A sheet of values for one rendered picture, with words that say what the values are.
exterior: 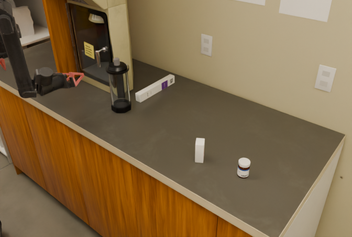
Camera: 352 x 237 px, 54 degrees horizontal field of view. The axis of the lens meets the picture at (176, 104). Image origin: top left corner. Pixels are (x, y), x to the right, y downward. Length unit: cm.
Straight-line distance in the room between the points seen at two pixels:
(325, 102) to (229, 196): 68
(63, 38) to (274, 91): 115
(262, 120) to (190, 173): 50
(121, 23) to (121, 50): 14
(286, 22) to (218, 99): 51
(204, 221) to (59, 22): 125
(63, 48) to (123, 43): 40
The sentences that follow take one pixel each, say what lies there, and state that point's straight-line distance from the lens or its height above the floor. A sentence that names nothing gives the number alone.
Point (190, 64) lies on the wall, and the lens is 199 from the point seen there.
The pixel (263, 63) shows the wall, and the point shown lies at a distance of 173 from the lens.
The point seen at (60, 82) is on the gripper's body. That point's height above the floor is 114.
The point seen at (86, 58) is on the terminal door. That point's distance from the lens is 191.
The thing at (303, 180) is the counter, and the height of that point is 94.
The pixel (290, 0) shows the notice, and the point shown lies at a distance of 159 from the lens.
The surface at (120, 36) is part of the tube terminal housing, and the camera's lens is 174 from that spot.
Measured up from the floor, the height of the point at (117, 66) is 118.
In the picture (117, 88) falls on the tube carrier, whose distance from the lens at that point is 164.
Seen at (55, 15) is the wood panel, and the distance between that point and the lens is 195.
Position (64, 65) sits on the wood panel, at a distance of 204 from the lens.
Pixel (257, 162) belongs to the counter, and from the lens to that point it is 142.
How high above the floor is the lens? 186
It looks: 32 degrees down
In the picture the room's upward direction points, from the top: 1 degrees counter-clockwise
